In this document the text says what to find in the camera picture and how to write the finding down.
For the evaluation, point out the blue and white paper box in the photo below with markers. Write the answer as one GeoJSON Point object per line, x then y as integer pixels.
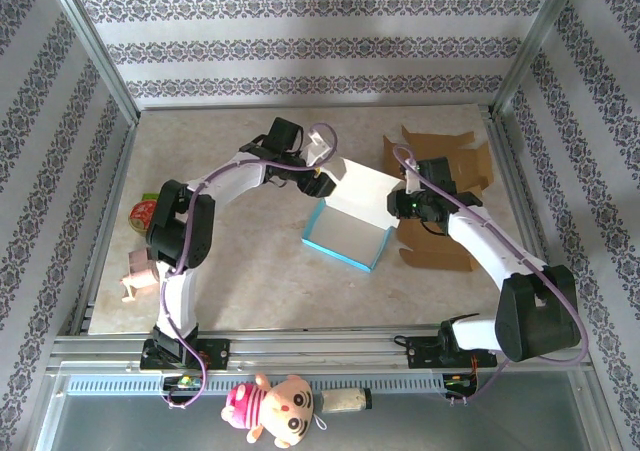
{"type": "Point", "coordinates": [360, 191]}

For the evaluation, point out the brown cardboard box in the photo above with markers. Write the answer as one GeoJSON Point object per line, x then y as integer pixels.
{"type": "Point", "coordinates": [430, 143]}

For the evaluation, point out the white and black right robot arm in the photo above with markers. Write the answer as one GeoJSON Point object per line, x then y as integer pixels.
{"type": "Point", "coordinates": [535, 316]}

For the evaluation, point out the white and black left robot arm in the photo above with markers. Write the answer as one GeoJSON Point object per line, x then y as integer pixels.
{"type": "Point", "coordinates": [180, 226]}

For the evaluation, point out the small green box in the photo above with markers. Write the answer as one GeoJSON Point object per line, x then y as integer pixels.
{"type": "Point", "coordinates": [151, 197]}

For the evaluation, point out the red round tin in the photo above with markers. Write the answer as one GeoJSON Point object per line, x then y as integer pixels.
{"type": "Point", "coordinates": [142, 215]}

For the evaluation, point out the pink toy figure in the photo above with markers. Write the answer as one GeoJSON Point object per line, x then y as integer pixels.
{"type": "Point", "coordinates": [142, 271]}

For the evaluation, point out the jar with black cap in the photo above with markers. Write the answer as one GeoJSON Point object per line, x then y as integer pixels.
{"type": "Point", "coordinates": [342, 401]}

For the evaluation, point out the plush doll with pink shirt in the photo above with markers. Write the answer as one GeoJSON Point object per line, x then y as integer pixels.
{"type": "Point", "coordinates": [280, 411]}

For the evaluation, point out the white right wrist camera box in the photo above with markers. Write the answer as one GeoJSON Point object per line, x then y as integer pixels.
{"type": "Point", "coordinates": [412, 178]}

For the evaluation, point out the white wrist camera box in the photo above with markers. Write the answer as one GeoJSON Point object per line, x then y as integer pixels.
{"type": "Point", "coordinates": [412, 178]}
{"type": "Point", "coordinates": [316, 148]}

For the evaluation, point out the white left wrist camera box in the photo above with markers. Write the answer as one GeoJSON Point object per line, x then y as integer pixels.
{"type": "Point", "coordinates": [316, 148]}

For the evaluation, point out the aluminium side rail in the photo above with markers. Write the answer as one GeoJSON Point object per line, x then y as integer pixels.
{"type": "Point", "coordinates": [511, 171]}
{"type": "Point", "coordinates": [119, 171]}

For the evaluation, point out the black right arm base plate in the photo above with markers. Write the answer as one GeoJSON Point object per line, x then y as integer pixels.
{"type": "Point", "coordinates": [422, 353]}

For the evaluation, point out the aluminium mounting rail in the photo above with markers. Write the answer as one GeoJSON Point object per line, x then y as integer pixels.
{"type": "Point", "coordinates": [325, 351]}

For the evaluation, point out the aluminium frame post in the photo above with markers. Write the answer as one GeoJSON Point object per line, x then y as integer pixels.
{"type": "Point", "coordinates": [530, 46]}
{"type": "Point", "coordinates": [90, 46]}

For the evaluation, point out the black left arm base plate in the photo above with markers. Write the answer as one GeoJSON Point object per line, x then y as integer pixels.
{"type": "Point", "coordinates": [215, 353]}

